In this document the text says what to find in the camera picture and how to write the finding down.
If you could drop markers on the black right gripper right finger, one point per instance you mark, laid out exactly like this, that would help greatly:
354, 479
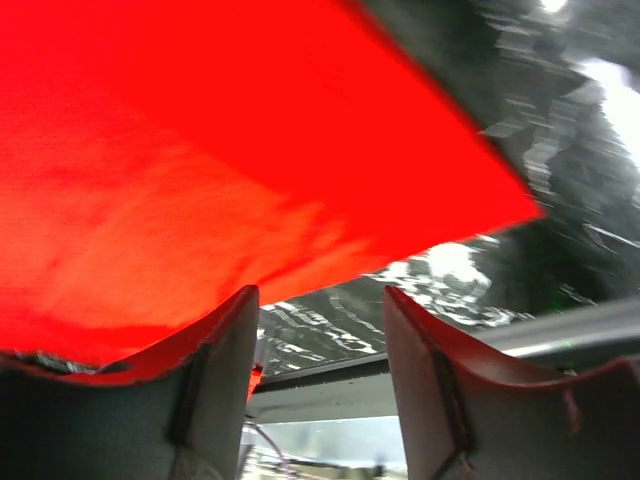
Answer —
468, 411

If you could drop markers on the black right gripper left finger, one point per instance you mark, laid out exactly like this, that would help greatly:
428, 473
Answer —
172, 411

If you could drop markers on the red t shirt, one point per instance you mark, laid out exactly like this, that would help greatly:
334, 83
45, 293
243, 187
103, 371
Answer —
159, 156

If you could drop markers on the aluminium frame rail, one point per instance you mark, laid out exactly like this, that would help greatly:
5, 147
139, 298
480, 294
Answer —
571, 343

